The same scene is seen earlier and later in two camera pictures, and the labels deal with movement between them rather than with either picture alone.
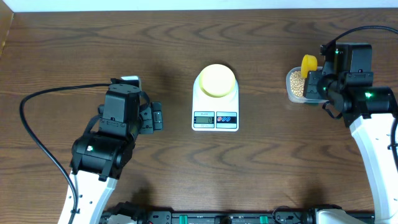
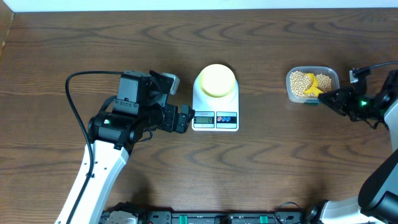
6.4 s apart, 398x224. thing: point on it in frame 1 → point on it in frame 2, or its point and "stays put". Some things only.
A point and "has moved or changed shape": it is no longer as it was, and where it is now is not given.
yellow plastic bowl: [216, 80] stays put
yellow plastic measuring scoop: [309, 63] has moved or changed shape
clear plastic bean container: [295, 86] stays put
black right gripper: [310, 89] → [341, 104]
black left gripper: [148, 122] → [168, 123]
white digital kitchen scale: [211, 114] stays put
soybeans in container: [296, 83] stays put
